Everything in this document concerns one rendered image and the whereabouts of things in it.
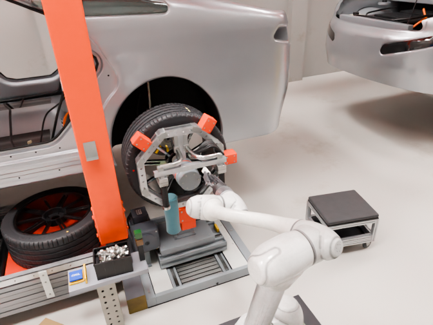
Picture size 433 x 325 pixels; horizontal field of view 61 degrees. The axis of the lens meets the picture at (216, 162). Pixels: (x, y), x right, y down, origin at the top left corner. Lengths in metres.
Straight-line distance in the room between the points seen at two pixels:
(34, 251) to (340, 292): 1.98
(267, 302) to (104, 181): 1.12
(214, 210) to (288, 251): 0.49
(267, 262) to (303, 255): 0.12
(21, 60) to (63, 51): 3.98
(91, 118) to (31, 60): 3.92
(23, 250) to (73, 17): 1.46
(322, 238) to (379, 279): 1.65
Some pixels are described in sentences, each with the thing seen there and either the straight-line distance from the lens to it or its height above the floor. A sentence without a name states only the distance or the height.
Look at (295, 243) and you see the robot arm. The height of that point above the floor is 1.17.
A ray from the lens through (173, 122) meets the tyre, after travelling 2.20.
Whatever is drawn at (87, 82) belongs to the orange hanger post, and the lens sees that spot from 1.87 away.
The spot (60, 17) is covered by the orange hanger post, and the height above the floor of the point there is 1.77.
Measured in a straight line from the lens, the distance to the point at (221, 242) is 2.77.
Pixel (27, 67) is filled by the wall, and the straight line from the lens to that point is 5.82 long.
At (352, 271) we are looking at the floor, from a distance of 2.88.
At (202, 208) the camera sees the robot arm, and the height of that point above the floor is 1.02.
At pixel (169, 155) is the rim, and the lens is 2.31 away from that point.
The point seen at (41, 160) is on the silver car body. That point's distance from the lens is 2.58.
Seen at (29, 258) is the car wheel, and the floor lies 0.38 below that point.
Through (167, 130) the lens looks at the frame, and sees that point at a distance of 2.13.
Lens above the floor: 1.96
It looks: 29 degrees down
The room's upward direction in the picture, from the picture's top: 2 degrees counter-clockwise
